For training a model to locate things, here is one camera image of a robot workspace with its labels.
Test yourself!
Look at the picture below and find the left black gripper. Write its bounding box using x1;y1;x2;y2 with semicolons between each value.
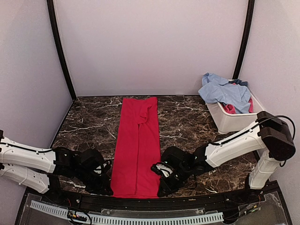
75;167;113;195

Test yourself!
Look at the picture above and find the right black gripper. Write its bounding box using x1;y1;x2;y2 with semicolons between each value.
157;165;191;197

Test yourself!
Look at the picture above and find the red t-shirt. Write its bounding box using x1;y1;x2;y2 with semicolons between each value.
111;97;161;199

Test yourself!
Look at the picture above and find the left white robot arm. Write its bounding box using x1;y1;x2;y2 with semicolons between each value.
0;135;113;204

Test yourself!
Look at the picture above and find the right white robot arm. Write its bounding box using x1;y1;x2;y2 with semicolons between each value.
151;111;296;203

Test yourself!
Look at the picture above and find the white plastic laundry bin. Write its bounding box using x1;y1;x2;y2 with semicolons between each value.
206;92;264;134

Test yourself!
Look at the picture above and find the pink garment in bin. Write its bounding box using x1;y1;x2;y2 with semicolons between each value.
221;98;254;114

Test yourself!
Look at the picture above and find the light blue shirt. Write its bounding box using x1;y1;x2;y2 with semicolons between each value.
198;73;251;113

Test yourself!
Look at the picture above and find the dark blue garment in bin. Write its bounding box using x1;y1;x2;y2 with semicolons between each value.
229;79;248;87

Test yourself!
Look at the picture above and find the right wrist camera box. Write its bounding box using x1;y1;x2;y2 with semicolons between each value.
161;146;187;169

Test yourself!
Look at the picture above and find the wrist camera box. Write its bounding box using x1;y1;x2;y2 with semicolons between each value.
161;146;187;169
79;149;104;171

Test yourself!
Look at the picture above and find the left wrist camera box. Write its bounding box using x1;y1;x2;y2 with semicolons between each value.
79;149;104;171

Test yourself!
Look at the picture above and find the left electronics board with wires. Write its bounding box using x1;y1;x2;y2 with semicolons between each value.
65;198;92;225

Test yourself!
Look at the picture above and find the electronics board with wires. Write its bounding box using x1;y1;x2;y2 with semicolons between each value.
65;198;92;225
238;202;262;218

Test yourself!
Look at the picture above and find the white slotted cable duct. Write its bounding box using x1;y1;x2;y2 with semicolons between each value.
30;200;224;225

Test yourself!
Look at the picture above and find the right electronics board with wires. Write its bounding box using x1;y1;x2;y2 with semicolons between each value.
238;202;262;218

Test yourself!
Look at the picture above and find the right black frame post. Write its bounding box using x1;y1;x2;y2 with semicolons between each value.
232;0;255;79

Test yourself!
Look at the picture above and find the black frame post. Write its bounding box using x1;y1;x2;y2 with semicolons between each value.
232;0;255;79
46;0;77;101

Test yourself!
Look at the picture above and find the left black frame post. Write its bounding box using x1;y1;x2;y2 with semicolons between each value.
46;0;77;101

